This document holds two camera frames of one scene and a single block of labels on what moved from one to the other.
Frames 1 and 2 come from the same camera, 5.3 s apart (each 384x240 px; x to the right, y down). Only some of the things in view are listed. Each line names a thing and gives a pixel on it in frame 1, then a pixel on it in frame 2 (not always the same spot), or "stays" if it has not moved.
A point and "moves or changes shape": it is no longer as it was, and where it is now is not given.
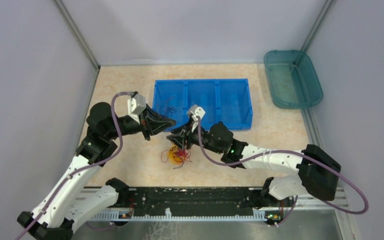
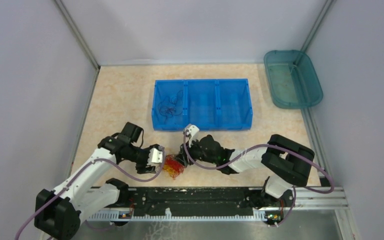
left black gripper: x=149 y=117 to x=141 y=168
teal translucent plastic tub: x=292 y=79 stays
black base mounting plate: x=192 y=201 stays
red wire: x=182 y=153 moves or changes shape
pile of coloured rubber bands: x=174 y=159 to x=173 y=173
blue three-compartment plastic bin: x=227 y=100 stays
